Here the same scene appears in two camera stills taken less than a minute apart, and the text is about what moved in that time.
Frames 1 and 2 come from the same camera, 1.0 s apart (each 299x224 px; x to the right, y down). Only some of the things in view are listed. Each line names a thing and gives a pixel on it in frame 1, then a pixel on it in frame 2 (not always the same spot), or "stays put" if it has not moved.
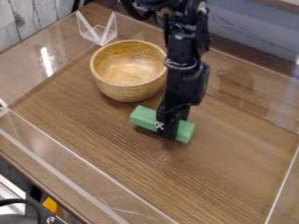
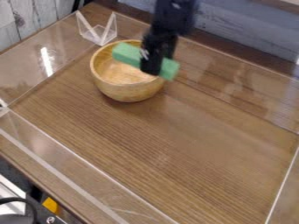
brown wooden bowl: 128,70 stays put
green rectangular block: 144,116 to 127,52
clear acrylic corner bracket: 98,35 stays put
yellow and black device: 52,213 stays put
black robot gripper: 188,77 to 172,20
